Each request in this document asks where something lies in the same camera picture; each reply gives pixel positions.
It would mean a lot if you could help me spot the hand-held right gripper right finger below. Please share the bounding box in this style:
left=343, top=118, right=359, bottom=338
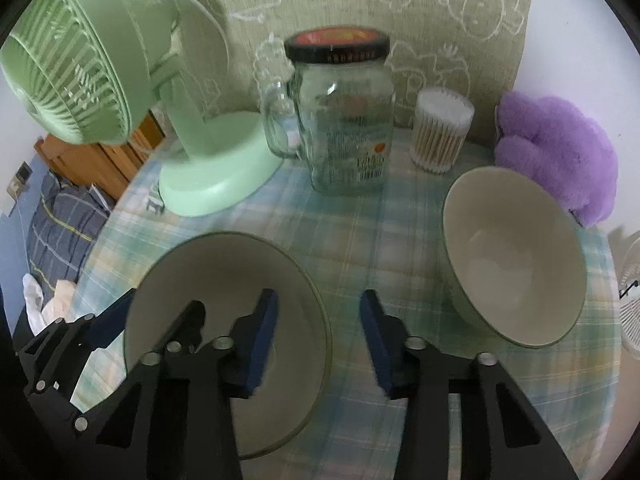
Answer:
left=361, top=290, right=566, bottom=480

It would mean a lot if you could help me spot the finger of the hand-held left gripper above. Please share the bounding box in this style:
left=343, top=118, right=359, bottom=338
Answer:
left=17, top=287, right=137, bottom=433
left=161, top=300, right=207, bottom=365

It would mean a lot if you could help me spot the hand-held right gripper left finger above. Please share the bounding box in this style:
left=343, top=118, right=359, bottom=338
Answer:
left=87, top=288, right=279, bottom=480

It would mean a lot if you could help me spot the cream floral bowl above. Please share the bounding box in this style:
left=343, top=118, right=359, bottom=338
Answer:
left=440, top=166, right=588, bottom=348
left=122, top=231, right=333, bottom=459

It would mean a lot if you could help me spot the white cloth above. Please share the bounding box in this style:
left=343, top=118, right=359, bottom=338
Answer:
left=22, top=275, right=77, bottom=335

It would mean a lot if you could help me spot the blue plaid blanket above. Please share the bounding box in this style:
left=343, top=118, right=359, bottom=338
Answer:
left=27, top=170, right=111, bottom=291

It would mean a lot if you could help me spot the glass jar with black lid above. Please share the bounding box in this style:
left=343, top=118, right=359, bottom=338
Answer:
left=285, top=27, right=396, bottom=196

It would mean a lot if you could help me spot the cotton swab container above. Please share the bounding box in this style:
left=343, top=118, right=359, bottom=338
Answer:
left=410, top=87, right=475, bottom=175

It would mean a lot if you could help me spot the white desk fan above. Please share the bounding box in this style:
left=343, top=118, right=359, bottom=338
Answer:
left=617, top=232, right=640, bottom=356

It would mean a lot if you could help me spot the green desk fan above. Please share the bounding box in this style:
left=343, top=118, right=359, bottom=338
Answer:
left=0, top=0, right=281, bottom=218

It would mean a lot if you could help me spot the purple plush toy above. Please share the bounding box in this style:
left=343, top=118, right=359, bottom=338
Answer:
left=495, top=91, right=617, bottom=226

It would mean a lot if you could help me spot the green cushion with white drawings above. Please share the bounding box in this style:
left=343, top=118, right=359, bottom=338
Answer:
left=190, top=0, right=531, bottom=133

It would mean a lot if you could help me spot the wall outlet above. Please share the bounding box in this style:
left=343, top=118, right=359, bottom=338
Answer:
left=7, top=160, right=32, bottom=200

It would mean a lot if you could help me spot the glass mug with handle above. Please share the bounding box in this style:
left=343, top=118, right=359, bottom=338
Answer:
left=257, top=35, right=306, bottom=158

